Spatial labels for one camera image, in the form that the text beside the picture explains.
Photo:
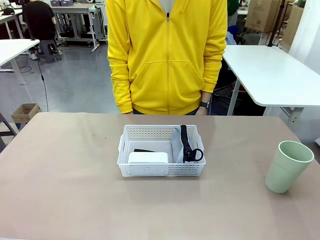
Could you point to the person's left hand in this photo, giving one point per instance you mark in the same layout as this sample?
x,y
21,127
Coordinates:
x,y
200,111

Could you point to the black stapler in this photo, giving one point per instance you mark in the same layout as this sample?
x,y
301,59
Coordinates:
x,y
143,150

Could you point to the small white box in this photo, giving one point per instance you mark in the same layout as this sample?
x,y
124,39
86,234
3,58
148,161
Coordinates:
x,y
147,158

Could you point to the person's right forearm yellow sleeve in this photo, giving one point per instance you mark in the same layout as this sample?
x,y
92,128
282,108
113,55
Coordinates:
x,y
121,85

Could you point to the person's left forearm yellow sleeve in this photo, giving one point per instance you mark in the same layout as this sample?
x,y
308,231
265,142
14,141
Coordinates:
x,y
211,77

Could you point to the white perforated plastic basket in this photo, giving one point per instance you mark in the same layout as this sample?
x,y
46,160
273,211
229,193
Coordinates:
x,y
160,171

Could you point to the black smartwatch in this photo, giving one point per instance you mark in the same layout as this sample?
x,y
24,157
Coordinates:
x,y
205,104

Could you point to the person in yellow hoodie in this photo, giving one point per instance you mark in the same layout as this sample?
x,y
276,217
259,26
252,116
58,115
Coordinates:
x,y
166,50

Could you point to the large white table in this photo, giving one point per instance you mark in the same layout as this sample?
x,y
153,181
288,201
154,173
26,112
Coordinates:
x,y
270,72

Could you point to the pale green cup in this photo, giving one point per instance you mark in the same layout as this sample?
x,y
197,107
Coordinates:
x,y
285,172

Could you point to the large cardboard box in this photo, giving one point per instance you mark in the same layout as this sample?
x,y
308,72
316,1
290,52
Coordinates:
x,y
265,15

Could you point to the black metal pole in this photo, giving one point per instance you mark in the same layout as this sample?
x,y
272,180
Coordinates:
x,y
276,22

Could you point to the tall cardboard box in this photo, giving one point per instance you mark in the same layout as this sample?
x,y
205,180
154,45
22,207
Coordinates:
x,y
295,23

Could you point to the white upright panel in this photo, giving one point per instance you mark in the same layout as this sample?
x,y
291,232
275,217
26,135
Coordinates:
x,y
306,32

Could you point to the grey-framed workbench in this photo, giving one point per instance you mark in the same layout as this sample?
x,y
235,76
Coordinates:
x,y
75,15

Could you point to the grey plastic stool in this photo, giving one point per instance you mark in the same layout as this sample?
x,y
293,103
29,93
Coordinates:
x,y
50,51

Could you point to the open cardboard box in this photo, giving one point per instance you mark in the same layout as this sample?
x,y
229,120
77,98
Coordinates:
x,y
25,112

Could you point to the blue storage bin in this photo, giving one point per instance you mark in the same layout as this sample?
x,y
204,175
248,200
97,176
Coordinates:
x,y
58,2

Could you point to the seated person in black shirt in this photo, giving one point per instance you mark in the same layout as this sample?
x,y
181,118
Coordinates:
x,y
40,20

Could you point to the small white table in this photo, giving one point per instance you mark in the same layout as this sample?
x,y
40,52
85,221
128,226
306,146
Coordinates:
x,y
12,48

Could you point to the dark metal stand frame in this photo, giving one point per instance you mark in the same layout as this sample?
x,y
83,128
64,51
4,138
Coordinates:
x,y
6,127

